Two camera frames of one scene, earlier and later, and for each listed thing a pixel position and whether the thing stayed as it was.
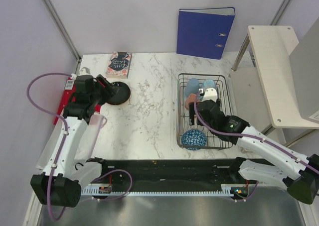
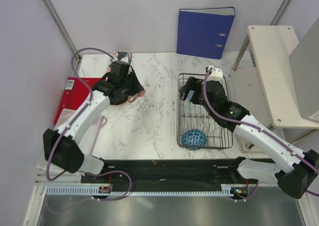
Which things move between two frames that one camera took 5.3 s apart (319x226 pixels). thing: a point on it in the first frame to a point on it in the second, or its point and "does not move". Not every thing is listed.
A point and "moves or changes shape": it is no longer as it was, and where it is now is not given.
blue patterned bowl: x=194 y=137 does not move
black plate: x=123 y=94 does not move
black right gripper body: x=192 y=113 to x=197 y=97
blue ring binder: x=204 y=32 does not move
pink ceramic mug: x=191 y=98 moves or changes shape
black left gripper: x=111 y=89 to x=137 y=87
